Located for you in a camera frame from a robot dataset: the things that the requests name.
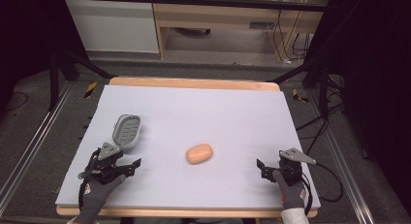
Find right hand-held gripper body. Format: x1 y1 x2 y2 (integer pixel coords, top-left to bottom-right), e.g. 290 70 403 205
277 147 317 187

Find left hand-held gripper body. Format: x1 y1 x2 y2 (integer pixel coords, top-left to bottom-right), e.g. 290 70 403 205
86 142 126 185

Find person's right hand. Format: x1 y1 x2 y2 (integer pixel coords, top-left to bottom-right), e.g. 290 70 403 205
271 169 308 211

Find person's left hand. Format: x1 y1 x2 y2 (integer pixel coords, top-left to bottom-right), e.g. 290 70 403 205
75 174 127 223

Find grey soap dish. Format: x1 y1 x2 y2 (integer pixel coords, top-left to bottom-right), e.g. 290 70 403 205
111 113 142 150

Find orange bread roll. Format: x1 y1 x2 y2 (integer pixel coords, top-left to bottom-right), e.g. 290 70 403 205
185 143 214 166

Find pale lilac table mat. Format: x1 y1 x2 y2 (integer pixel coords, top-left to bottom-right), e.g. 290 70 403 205
54 84 322 209

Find yellow black floor tape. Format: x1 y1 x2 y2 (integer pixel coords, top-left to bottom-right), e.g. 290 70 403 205
292 88 310 105
83 80 98 100

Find black metal stand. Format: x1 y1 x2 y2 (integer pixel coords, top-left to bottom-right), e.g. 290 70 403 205
266 55 332 119
47 48 114 112

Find wooden table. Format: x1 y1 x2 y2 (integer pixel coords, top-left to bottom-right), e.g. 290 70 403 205
55 76 320 219

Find black curtain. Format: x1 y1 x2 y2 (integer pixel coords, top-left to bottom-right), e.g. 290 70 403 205
304 0 411 215
0 0 88 113

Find white cabinet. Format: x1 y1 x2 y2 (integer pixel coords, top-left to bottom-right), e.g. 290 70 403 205
65 0 160 54

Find wooden desk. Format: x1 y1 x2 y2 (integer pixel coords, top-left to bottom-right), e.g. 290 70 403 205
150 0 328 62

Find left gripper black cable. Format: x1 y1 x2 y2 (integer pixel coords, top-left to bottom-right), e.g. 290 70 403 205
78 148 102 212

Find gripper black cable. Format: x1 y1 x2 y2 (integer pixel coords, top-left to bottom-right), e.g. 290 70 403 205
300 161 344 216
78 148 102 212

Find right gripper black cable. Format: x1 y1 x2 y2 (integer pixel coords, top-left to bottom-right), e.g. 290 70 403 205
300 161 344 216

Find aluminium floor rail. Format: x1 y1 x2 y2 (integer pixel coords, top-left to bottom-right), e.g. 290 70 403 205
308 87 379 224
0 80 75 216

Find black floor cables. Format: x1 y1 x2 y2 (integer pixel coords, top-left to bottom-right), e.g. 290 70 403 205
295 74 345 155

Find thin black floor cable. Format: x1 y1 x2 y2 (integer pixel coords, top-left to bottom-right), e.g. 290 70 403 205
0 91 30 114

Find cables under desk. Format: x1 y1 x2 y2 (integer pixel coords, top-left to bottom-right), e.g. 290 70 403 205
271 10 312 64

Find black metal frame bar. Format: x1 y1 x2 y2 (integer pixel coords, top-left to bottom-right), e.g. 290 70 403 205
63 0 328 13

